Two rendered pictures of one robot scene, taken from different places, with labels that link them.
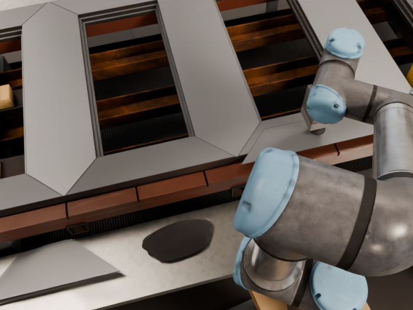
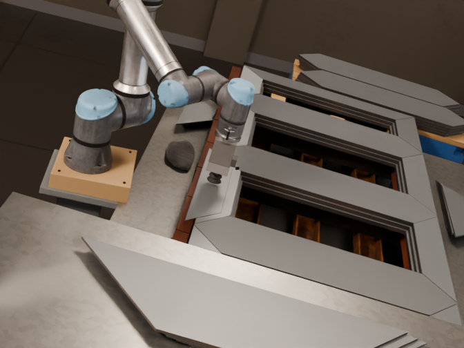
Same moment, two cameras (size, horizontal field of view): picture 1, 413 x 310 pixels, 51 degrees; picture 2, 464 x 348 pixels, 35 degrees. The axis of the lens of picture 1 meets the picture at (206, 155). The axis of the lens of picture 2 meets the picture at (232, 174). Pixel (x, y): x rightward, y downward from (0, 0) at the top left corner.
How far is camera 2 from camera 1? 2.32 m
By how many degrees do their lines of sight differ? 70
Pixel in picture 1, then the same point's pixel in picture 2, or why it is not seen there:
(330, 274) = (105, 96)
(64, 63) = (348, 134)
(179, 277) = (155, 146)
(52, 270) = (195, 108)
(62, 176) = not seen: hidden behind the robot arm
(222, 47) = (331, 193)
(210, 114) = (262, 158)
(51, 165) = (259, 100)
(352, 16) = (337, 277)
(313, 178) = not seen: outside the picture
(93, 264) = (188, 119)
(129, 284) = (166, 132)
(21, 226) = not seen: hidden behind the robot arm
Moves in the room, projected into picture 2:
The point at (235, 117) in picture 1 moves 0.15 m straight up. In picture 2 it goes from (252, 164) to (266, 123)
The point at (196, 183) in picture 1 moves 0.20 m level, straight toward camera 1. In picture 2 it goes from (210, 138) to (155, 118)
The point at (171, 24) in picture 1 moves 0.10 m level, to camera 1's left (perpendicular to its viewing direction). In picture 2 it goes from (372, 186) to (375, 173)
